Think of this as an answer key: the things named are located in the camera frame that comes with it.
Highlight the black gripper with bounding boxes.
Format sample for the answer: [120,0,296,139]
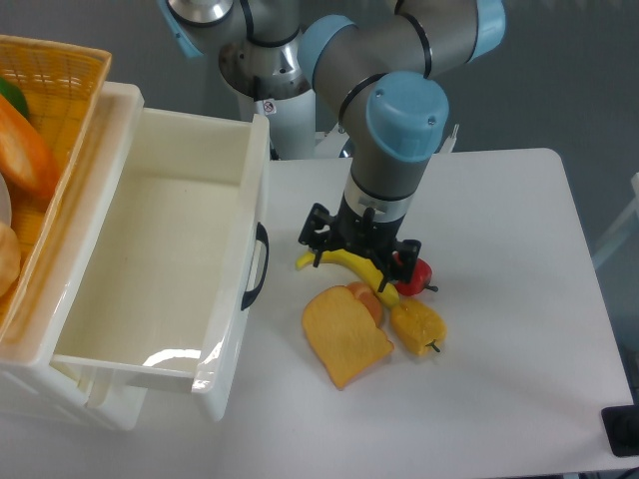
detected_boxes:
[298,197,421,292]

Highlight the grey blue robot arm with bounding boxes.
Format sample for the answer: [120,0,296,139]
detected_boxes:
[159,1,506,289]

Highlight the orange toy peach slice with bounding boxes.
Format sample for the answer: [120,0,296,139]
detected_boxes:
[346,281,384,327]

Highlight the toy bread slice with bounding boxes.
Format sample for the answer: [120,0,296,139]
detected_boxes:
[302,285,394,389]

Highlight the beige toy bread roll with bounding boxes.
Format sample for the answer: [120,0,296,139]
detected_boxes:
[0,223,21,296]

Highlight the yellow toy banana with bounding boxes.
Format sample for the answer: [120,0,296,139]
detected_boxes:
[319,249,400,309]

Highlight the red toy pepper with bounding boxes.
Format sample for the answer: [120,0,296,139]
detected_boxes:
[395,258,438,296]

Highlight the yellow toy pepper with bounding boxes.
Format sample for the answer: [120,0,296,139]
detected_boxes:
[390,298,447,356]

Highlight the white plastic drawer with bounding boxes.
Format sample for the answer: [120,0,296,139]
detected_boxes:
[53,109,270,430]

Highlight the black device at edge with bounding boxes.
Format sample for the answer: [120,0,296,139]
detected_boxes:
[601,405,638,457]

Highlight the orange toy carrot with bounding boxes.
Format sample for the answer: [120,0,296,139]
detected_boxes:
[1,97,60,200]

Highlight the orange wicker basket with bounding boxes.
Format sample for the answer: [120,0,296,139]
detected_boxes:
[1,35,112,334]

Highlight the white drawer cabinet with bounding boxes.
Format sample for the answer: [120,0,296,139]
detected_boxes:
[1,82,146,430]

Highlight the green toy vegetable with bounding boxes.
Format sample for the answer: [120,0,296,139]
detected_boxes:
[0,77,30,120]

